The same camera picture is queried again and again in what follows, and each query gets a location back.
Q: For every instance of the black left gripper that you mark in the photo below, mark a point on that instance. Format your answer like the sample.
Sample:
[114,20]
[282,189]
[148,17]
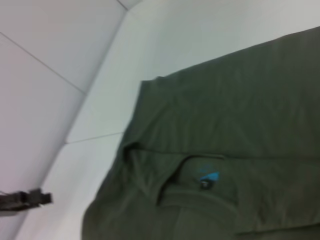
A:
[11,201]

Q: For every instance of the dark green FREE t-shirt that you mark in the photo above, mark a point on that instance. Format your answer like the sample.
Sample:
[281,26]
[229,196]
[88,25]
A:
[212,150]

